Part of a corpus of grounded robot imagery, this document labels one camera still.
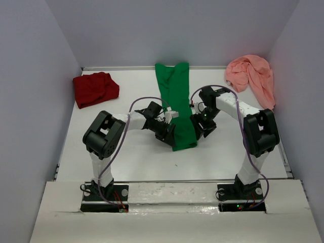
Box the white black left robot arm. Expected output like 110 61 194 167
83 101 179 202

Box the white front cover board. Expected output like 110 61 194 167
31 180 321 242

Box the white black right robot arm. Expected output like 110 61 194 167
189 85 280 202

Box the salmon pink t shirt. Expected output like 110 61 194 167
225 55 275 110

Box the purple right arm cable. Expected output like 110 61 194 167
189 85 269 210

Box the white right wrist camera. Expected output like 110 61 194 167
189 101 204 114

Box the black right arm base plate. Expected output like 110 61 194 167
215 184 266 213

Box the dark red t shirt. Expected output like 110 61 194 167
72 72 119 109

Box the green t shirt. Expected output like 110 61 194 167
155 63 197 151

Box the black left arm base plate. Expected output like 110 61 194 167
80 183 129 213

